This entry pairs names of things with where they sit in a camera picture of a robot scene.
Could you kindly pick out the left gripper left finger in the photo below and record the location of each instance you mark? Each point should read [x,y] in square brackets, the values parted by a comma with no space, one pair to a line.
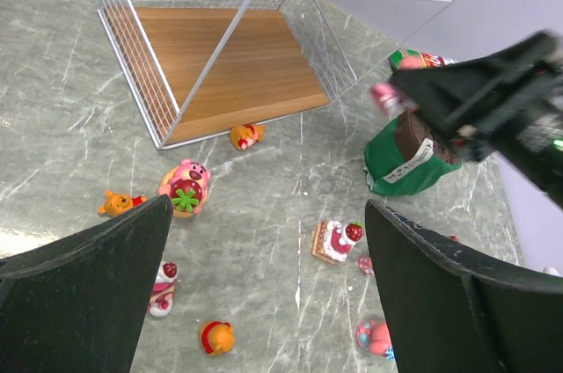
[78,304]

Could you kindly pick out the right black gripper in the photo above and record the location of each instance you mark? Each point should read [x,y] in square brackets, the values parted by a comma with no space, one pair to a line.
[503,102]

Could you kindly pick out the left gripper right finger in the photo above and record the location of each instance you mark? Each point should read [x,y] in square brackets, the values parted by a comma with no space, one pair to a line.
[450,308]

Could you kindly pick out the pink blue bear toy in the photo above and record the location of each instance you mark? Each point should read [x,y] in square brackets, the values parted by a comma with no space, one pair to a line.
[375,338]

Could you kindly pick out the pink bear green hat toy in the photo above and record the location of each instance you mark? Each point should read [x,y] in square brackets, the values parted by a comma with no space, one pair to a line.
[365,265]

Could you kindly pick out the green chips bag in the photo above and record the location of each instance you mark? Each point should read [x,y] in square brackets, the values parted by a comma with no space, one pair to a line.
[404,58]

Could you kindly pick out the green wrapped brown roll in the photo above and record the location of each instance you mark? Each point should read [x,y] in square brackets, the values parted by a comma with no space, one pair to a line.
[405,159]

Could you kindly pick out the pink bear cake toy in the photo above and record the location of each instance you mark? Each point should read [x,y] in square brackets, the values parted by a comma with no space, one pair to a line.
[161,298]

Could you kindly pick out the cream plastic cup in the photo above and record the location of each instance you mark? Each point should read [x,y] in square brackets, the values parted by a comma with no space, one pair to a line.
[551,271]

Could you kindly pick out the strawberry cake slice toy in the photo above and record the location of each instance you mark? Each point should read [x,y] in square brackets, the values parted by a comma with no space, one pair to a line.
[333,241]

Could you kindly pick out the small orange bear toy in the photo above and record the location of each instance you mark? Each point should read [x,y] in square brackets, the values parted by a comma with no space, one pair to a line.
[217,338]

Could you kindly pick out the pink bear strawberry donut toy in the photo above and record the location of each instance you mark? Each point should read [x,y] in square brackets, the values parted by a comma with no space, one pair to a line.
[187,188]

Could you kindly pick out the orange bear red shirt toy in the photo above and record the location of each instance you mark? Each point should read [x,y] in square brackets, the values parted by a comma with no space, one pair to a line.
[246,135]

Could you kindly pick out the white wire wooden shelf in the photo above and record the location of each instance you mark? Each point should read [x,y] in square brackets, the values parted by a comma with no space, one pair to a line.
[196,68]

